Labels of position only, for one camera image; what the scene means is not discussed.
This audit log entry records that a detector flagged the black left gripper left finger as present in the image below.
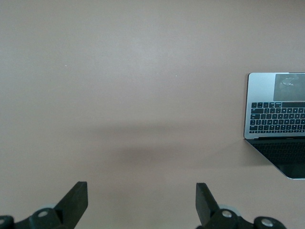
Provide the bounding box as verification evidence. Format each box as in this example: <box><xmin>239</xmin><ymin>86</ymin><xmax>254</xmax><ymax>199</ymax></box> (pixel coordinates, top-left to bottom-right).
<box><xmin>0</xmin><ymin>181</ymin><xmax>88</xmax><ymax>229</ymax></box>

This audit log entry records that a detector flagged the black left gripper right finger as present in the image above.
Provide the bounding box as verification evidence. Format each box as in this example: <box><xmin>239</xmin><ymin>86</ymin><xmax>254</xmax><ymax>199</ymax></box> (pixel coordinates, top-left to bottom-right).
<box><xmin>196</xmin><ymin>183</ymin><xmax>286</xmax><ymax>229</ymax></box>

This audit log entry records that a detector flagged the silver laptop computer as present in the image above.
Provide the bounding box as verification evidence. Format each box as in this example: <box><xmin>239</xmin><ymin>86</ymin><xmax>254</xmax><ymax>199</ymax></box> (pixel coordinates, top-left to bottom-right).
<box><xmin>243</xmin><ymin>72</ymin><xmax>305</xmax><ymax>180</ymax></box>

